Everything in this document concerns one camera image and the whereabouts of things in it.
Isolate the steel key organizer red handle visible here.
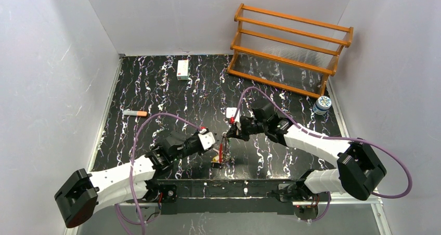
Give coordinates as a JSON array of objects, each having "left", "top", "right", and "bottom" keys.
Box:
[{"left": 211, "top": 133, "right": 231, "bottom": 167}]

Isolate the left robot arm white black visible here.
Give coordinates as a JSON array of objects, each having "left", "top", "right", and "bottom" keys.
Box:
[{"left": 54, "top": 130, "right": 218, "bottom": 228}]

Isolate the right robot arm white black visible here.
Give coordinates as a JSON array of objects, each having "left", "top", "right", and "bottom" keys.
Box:
[{"left": 225, "top": 105, "right": 387, "bottom": 201}]

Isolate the orange grey marker pen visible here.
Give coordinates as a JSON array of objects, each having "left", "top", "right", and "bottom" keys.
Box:
[{"left": 123, "top": 110, "right": 148, "bottom": 117}]

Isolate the white blue round jar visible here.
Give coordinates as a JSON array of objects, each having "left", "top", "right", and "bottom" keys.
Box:
[{"left": 312, "top": 96, "right": 332, "bottom": 115}]

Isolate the orange wooden shelf rack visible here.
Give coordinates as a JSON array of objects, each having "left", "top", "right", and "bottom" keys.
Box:
[{"left": 227, "top": 3, "right": 354, "bottom": 98}]

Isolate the white red small box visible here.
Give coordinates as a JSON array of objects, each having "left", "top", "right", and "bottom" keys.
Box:
[{"left": 176, "top": 60, "right": 190, "bottom": 81}]

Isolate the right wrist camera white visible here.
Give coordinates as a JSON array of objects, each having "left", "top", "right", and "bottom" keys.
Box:
[{"left": 225, "top": 107, "right": 240, "bottom": 124}]

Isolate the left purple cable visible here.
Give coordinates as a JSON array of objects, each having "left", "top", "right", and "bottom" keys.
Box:
[{"left": 114, "top": 113, "right": 204, "bottom": 235}]

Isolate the purple cable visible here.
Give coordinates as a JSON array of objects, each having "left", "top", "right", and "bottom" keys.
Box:
[
  {"left": 114, "top": 113, "right": 204, "bottom": 235},
  {"left": 234, "top": 86, "right": 413, "bottom": 224}
]

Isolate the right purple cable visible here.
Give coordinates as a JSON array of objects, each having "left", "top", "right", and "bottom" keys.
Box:
[{"left": 234, "top": 86, "right": 413, "bottom": 224}]

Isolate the aluminium frame rail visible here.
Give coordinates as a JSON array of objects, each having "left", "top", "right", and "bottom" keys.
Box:
[{"left": 63, "top": 180, "right": 394, "bottom": 235}]

